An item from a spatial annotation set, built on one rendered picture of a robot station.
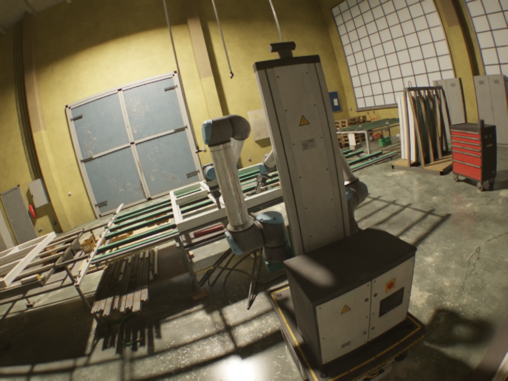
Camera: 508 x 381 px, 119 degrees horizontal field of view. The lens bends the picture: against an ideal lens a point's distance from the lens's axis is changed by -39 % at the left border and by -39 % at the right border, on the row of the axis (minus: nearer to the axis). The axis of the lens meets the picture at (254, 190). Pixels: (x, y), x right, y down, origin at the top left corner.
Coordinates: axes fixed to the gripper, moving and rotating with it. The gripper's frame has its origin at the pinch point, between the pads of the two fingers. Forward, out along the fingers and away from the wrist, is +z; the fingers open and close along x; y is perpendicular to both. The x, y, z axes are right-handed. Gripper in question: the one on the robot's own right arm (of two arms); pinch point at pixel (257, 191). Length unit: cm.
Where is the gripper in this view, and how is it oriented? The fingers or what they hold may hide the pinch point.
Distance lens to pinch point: 213.7
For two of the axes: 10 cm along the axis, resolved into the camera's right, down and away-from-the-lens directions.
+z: -3.4, 9.4, -0.1
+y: -8.7, -3.2, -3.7
